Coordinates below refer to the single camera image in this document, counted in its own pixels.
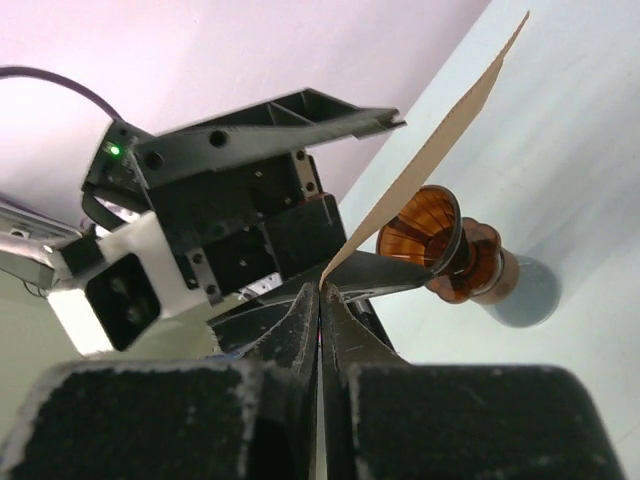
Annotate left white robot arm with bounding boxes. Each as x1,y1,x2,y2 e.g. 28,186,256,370
68,89,432,355

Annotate grey glass carafe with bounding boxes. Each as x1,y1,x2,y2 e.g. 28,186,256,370
485,255,561,329

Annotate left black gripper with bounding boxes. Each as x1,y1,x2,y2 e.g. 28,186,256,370
133,88,434,354

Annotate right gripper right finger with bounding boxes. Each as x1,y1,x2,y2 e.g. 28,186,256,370
320,287,624,479

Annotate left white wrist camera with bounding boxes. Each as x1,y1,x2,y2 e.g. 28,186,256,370
47,212,211,357

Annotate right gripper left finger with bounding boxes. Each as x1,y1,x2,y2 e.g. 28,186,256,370
1,283,319,479

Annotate brown paper coffee filter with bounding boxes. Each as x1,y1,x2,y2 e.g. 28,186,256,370
320,13,530,282

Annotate amber plastic coffee dripper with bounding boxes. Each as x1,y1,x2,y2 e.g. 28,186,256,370
376,185,504,304

